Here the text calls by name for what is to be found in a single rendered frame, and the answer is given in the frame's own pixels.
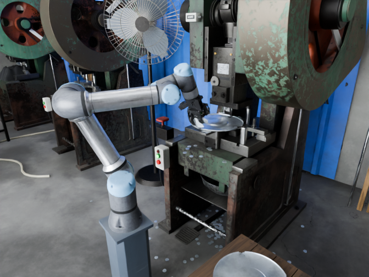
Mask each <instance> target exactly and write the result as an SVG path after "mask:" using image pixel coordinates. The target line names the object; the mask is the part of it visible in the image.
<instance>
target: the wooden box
mask: <svg viewBox="0 0 369 277"><path fill-rule="evenodd" d="M245 251H249V252H255V253H259V254H261V255H264V256H266V257H268V258H269V259H271V260H273V261H274V262H275V263H277V264H278V265H279V266H280V267H281V268H282V269H283V271H284V272H285V274H286V277H311V276H309V275H308V274H307V273H305V272H303V271H301V270H300V269H298V268H297V267H295V266H293V265H292V264H290V263H288V262H287V261H285V260H284V259H282V258H280V257H279V256H277V255H275V254H274V253H272V252H271V251H269V250H267V249H266V248H264V247H262V246H261V245H258V243H256V242H254V241H253V240H251V239H250V238H248V237H246V236H244V235H243V234H240V235H239V236H238V237H237V238H235V239H234V240H233V241H232V242H230V243H229V244H228V245H227V246H226V247H224V248H223V249H222V250H220V251H219V252H218V253H217V254H216V255H214V256H213V257H211V258H210V259H209V260H208V261H206V262H205V263H204V264H203V265H201V266H200V267H199V268H198V269H197V270H195V271H194V272H193V273H192V274H190V275H189V276H187V277H213V272H214V268H215V266H216V264H217V263H218V261H219V260H220V259H221V258H223V257H224V256H226V255H228V254H230V253H233V252H241V253H243V252H245Z"/></svg>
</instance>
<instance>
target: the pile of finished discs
mask: <svg viewBox="0 0 369 277"><path fill-rule="evenodd" d="M213 277H286V274H285V272H284V271H283V269H282V268H281V267H280V266H279V265H278V264H277V263H275V262H274V261H273V260H271V259H269V258H268V257H266V256H264V255H261V254H259V253H255V252H249V251H245V252H243V253H241V252H233V253H230V254H228V255H226V256H224V257H223V258H221V259H220V260H219V261H218V263H217V264H216V266H215V268H214V272H213Z"/></svg>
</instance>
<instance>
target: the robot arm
mask: <svg viewBox="0 0 369 277"><path fill-rule="evenodd" d="M180 89H181V92H182V95H183V98H184V99H185V101H183V102H181V103H180V104H179V106H178V107H179V109H180V110H183V109H185V108H187V107H188V109H187V113H188V120H189V122H190V123H191V124H192V125H194V126H195V127H196V128H197V129H200V130H201V128H203V127H204V125H203V124H204V123H208V120H206V119H205V118H204V117H205V116H207V115H208V114H209V113H208V112H210V109H209V106H208V104H207V103H203V102H202V99H203V96H202V95H199V91H198V88H197V84H196V81H195V78H194V75H193V72H192V69H191V66H190V65H189V64H188V63H181V64H179V65H177V66H176V67H175V68H174V73H173V74H171V75H169V76H167V77H164V78H162V79H160V80H157V81H156V82H154V83H152V84H151V85H150V86H142V87H133V88H124V89H119V90H110V91H101V92H91V93H89V92H87V91H86V90H85V88H84V87H83V86H81V85H80V84H77V83H74V82H70V83H67V84H63V85H62V86H60V87H59V89H58V91H56V92H55V94H54V95H53V97H52V101H51V103H52V108H53V110H54V111H55V112H56V113H57V114H58V115H59V116H61V117H63V118H68V120H69V121H72V122H75V123H76V125H77V126H78V128H79V129H80V131H81V132H82V134H83V135H84V137H85V138H86V140H87V141H88V143H89V144H90V146H91V147H92V149H93V150H94V152H95V153H96V155H97V156H98V158H99V159H100V161H101V162H102V164H103V165H104V166H103V171H104V173H105V174H106V176H107V177H108V181H107V188H108V192H109V201H110V208H111V211H110V215H109V219H108V223H109V227H110V229H111V230H112V231H114V232H118V233H127V232H131V231H134V230H136V229H137V228H138V227H139V226H140V225H141V223H142V213H141V211H140V209H139V207H138V205H137V196H136V181H135V176H134V174H135V172H134V169H133V166H132V164H131V163H130V162H129V161H127V160H126V158H125V157H124V156H120V155H119V153H118V152H117V150H116V148H115V147H114V145H113V144H112V142H111V140H110V139H109V137H108V135H107V134H106V133H105V131H104V129H103V128H102V126H101V124H100V123H99V121H98V120H97V118H96V116H95V115H94V113H96V112H105V111H109V110H118V109H126V108H134V107H142V106H150V105H155V104H163V103H166V104H168V105H174V104H176V103H178V102H179V100H180V98H181V92H180ZM207 106H208V109H207Z"/></svg>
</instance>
